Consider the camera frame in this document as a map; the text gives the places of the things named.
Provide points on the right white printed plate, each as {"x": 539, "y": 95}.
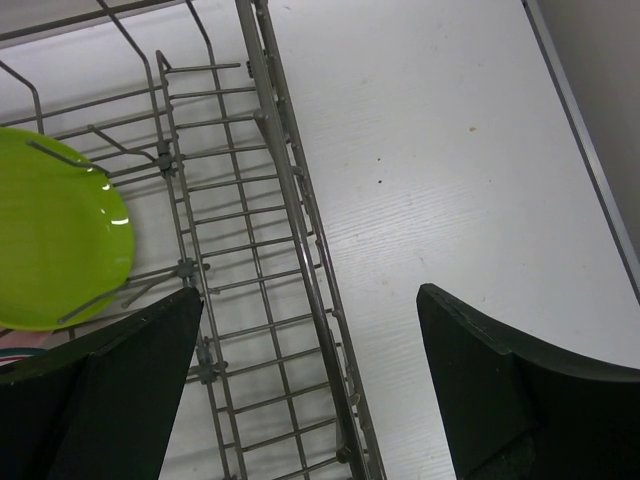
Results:
{"x": 17, "y": 345}

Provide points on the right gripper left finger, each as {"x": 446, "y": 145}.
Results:
{"x": 103, "y": 405}

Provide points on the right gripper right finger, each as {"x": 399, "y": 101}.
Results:
{"x": 516, "y": 407}

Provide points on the grey wire dish rack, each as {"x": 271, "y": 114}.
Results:
{"x": 186, "y": 106}

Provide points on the green plastic plate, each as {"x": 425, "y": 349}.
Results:
{"x": 67, "y": 241}

